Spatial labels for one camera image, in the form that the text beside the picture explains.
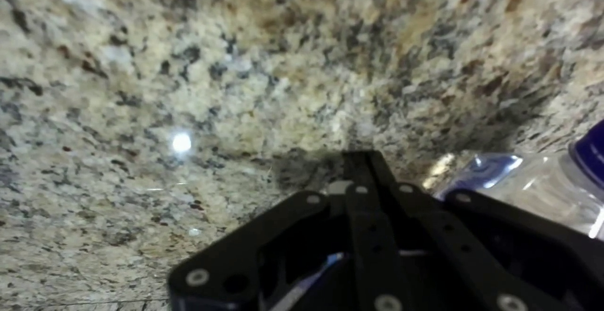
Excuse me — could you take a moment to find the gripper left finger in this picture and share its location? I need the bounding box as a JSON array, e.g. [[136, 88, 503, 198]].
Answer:
[[167, 151, 412, 311]]

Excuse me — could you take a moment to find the clear water bottle blue cap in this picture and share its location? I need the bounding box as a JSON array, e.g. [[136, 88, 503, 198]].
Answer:
[[422, 119, 604, 241]]

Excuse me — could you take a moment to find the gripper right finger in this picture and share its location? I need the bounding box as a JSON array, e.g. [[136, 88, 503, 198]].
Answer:
[[368, 151, 604, 311]]

